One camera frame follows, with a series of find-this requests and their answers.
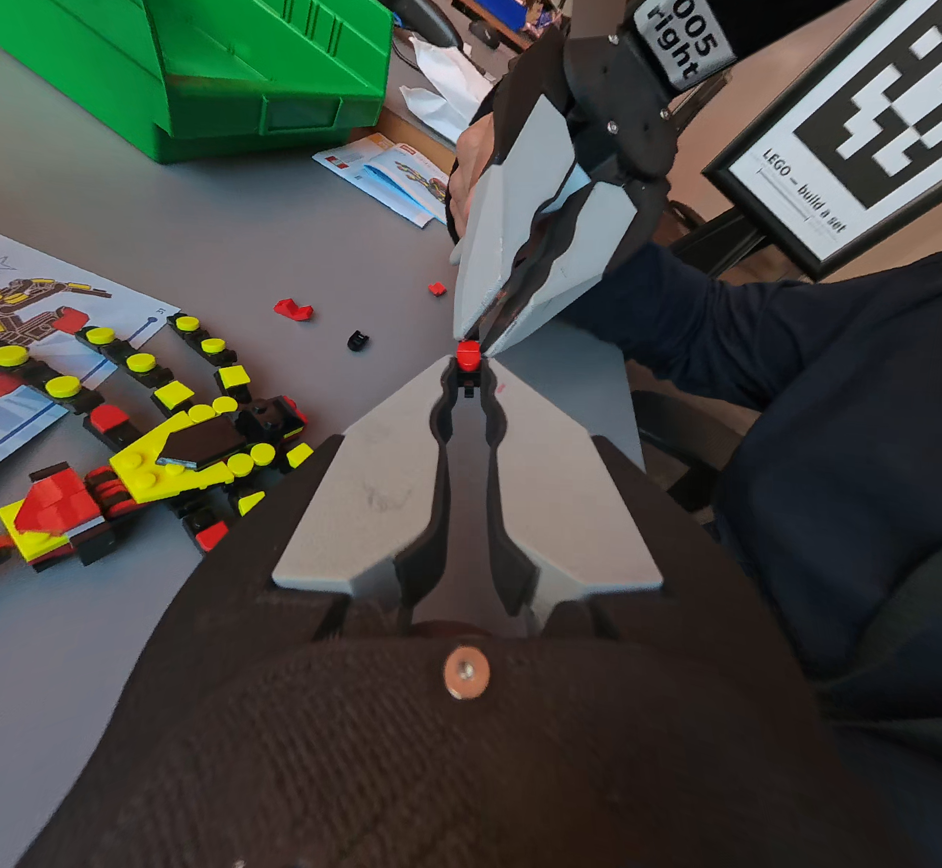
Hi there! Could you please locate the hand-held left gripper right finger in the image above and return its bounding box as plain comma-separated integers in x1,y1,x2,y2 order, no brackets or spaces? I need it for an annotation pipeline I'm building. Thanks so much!
480,357,665,635

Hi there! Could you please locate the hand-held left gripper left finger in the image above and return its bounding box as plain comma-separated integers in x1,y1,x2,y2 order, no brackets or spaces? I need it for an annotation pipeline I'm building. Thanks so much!
271,355,457,628

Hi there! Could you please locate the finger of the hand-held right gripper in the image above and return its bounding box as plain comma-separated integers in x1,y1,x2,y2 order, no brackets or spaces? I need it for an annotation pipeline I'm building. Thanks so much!
451,96,576,341
480,180,639,359

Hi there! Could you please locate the black red brick leg segment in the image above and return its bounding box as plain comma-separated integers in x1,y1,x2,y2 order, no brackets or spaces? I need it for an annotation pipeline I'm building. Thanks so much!
454,340,487,402

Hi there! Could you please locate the black yellow brick spider model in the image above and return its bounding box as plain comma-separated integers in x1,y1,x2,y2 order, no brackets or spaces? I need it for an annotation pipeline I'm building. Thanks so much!
0,312,316,573

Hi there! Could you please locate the person's right forearm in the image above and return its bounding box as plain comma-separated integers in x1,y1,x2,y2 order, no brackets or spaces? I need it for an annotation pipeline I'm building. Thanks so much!
563,241,942,413

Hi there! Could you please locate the person's right hand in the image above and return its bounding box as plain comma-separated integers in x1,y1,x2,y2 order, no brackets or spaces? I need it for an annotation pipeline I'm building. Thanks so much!
445,116,506,245

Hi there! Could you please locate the white crumpled paper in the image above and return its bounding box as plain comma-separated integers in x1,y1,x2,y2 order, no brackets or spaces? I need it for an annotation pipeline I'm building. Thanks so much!
397,33,501,141

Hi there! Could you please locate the small folded instruction booklet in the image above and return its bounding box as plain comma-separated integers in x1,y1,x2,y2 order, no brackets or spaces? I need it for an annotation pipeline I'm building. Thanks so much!
312,132,453,229

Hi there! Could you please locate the black framed marker sign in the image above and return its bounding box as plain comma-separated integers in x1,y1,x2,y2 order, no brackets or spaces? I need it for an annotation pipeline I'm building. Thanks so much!
703,0,942,282

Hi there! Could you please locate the black padded office chair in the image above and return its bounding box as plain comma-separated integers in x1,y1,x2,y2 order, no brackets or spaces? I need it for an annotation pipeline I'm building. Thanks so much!
368,0,465,49

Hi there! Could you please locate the person's dark clothing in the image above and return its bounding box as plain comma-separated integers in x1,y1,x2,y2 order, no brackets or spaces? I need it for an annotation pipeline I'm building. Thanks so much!
710,272,942,737

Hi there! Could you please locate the large spider instruction booklet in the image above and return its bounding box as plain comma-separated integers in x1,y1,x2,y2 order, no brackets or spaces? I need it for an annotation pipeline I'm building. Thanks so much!
0,234,181,463

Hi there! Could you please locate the green storage bin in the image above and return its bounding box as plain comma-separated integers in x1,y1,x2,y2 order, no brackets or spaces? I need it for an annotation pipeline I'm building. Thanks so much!
0,0,394,164

